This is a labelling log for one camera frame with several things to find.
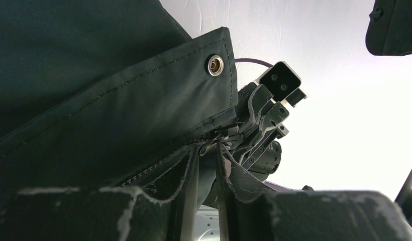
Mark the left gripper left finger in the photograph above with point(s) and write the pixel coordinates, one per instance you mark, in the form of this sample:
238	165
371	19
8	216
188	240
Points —
161	207

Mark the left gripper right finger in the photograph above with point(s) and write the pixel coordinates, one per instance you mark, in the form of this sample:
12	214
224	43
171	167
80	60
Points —
250	210

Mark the grey black gradient jacket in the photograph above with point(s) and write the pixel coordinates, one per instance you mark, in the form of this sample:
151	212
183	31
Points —
92	92

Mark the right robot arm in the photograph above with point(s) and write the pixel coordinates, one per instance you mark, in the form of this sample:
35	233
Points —
266	164

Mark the black tripod stand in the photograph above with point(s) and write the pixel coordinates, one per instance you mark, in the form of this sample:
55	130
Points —
404	198

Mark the black perforated panel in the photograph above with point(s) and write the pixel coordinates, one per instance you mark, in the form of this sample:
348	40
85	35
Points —
389	31

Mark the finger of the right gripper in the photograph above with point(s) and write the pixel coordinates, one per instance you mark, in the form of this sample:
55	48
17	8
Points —
255	101
269	128

